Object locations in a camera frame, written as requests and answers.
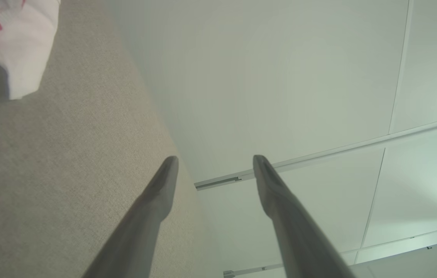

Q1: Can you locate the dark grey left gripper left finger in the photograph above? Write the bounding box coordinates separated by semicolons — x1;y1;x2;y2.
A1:
83;156;179;278

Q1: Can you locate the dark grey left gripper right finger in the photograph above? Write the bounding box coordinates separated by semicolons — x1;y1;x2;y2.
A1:
253;155;357;278

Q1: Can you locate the red white basketball jersey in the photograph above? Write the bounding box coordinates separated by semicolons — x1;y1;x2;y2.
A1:
0;0;61;100

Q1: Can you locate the grey partition post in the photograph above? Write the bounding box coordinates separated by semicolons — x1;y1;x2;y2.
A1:
223;264;285;278
194;118;437;191

